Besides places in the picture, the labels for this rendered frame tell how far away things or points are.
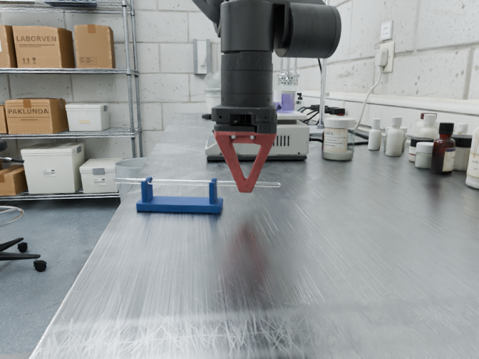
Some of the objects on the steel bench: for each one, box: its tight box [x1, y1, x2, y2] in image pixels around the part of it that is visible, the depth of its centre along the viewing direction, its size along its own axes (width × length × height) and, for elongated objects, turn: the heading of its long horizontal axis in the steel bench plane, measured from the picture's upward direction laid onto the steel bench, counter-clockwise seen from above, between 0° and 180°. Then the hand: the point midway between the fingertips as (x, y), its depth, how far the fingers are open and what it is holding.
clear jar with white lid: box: [323, 118, 356, 161], centre depth 77 cm, size 6×6×8 cm
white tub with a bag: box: [204, 68, 221, 114], centre depth 182 cm, size 14×14×21 cm
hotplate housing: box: [205, 120, 311, 161], centre depth 80 cm, size 22×13×8 cm, turn 93°
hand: (245, 184), depth 46 cm, fingers closed, pressing on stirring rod
